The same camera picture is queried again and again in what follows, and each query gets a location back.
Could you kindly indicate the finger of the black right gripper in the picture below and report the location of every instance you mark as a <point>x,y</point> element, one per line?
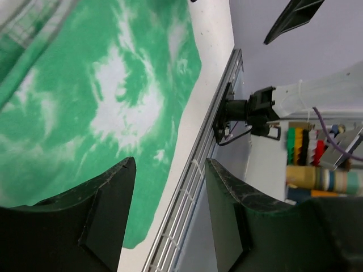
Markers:
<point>296,14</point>

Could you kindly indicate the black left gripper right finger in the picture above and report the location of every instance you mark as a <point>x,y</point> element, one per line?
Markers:
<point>253,231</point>

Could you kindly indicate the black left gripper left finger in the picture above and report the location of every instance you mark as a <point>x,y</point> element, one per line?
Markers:
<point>81,229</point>

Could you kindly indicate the green white tie-dye trousers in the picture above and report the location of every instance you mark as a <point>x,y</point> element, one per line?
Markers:
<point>82,90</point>

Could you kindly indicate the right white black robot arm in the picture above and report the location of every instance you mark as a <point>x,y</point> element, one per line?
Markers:
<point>298,56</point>

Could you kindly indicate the colourful tape rolls shelf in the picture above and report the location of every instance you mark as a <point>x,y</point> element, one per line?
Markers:
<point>315,169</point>

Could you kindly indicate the aluminium table frame rail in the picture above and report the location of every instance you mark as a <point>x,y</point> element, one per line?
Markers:
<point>168,245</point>

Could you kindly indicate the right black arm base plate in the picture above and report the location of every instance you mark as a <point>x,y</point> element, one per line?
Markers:
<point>220,123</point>

